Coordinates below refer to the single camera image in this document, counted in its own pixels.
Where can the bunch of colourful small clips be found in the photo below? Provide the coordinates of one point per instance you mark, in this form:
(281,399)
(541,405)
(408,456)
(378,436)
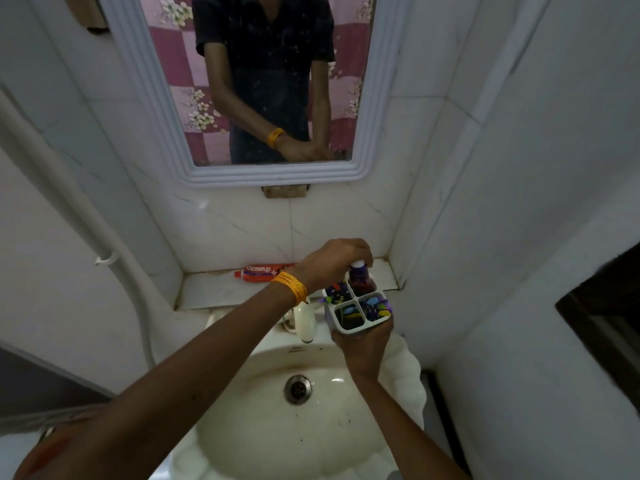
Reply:
(372,307)

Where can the person's right thumb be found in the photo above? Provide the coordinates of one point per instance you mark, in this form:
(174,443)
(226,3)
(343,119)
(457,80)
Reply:
(389,322)

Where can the brown wall fixture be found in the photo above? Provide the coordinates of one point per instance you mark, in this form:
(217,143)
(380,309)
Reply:
(87,12)

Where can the orange bangle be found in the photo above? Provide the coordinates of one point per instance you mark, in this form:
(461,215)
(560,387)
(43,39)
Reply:
(291,285)

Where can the white sink tap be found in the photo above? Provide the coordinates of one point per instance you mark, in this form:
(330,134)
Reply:
(304,322)

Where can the person's right forearm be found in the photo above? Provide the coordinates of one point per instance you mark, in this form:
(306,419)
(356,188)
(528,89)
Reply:
(400,429)

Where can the person's right hand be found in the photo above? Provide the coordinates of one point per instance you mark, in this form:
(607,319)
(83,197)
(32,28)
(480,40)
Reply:
(365,352)

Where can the person's left fingers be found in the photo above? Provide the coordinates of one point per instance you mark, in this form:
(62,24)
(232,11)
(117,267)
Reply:
(364,252)

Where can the person's left hand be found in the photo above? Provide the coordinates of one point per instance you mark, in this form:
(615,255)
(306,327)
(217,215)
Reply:
(327,264)

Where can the white pipe clip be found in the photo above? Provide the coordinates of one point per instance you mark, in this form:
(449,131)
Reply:
(107,259)

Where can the grey four-compartment holder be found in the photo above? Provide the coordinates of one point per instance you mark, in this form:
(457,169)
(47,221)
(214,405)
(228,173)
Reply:
(331,314)

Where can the person's left forearm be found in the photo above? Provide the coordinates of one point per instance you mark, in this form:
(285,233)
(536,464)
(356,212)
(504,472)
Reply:
(165,389)

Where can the white wall pipe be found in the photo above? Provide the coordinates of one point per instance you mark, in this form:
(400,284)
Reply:
(65,194)

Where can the dark window frame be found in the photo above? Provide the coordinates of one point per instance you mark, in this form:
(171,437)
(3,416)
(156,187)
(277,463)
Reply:
(600,314)

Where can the metal sink drain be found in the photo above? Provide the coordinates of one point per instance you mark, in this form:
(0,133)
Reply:
(298,389)

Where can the red toothpaste tube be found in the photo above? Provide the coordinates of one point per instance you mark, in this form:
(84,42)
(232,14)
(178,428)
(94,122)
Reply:
(260,271)

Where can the purple bottle with white cap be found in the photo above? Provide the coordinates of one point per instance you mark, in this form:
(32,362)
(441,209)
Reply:
(361,280)

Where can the white-framed wall mirror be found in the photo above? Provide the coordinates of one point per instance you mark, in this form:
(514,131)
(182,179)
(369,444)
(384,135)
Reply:
(150,94)

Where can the white ceramic sink basin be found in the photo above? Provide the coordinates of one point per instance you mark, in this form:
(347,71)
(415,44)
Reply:
(260,434)

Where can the brown mirror bracket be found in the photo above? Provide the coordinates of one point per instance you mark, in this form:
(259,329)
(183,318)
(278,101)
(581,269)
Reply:
(284,191)

